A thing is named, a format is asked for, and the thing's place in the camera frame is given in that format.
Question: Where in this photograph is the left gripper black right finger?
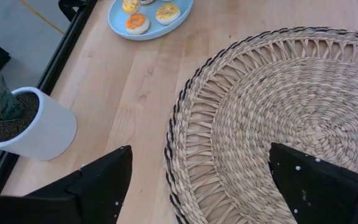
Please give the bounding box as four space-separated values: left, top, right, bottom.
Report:
268 142 358 224

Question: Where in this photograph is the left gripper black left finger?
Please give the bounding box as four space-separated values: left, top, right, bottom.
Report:
0 145 134 224

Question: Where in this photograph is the small orange frosted donut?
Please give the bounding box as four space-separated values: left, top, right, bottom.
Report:
125 13 151 35

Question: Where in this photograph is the small yellow sprinkled donut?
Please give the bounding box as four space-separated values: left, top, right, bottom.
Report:
122 0 142 16

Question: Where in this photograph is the small yellow frosted donut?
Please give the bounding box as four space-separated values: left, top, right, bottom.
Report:
155 3 181 26

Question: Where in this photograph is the snake plant in white pot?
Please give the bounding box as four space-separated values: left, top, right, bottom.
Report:
0 29 78 161

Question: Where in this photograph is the round woven straw placemat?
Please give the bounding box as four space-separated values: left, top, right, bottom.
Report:
163 26 358 224

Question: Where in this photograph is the light blue plate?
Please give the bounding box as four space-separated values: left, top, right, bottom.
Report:
108 0 195 42

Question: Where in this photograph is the black aluminium table frame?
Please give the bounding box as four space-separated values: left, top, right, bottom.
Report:
0 0 99 197

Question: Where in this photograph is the yellow floor cable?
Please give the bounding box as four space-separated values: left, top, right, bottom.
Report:
19 0 65 34

